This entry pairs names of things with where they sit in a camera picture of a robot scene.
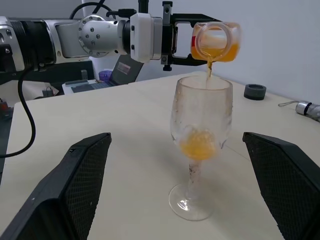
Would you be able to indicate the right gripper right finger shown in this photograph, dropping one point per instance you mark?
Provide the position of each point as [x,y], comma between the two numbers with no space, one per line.
[287,180]

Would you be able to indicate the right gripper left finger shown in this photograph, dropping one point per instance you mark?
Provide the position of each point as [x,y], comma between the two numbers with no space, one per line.
[62,187]

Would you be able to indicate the folded silver purple umbrella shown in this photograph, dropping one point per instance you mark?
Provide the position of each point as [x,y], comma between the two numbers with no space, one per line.
[307,108]

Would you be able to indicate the purple plastic container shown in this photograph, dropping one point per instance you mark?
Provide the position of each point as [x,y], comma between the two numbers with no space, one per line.
[105,75]

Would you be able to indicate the clear wine glass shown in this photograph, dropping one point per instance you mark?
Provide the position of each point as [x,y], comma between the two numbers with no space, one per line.
[200,112]

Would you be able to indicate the open dark laptop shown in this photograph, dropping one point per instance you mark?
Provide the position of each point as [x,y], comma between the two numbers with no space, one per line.
[127,70]

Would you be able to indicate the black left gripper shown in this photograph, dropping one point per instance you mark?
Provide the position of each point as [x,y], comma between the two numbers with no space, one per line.
[168,37]

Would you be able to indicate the clear bottle of orange drink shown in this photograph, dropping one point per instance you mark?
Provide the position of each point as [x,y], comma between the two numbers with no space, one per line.
[225,51]

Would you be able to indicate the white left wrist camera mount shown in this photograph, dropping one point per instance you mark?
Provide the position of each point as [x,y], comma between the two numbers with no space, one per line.
[142,37]

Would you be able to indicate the black round lid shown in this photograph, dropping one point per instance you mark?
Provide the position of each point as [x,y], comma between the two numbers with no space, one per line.
[255,92]

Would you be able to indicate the small grey gadget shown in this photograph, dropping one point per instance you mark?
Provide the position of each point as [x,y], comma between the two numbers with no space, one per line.
[49,91]

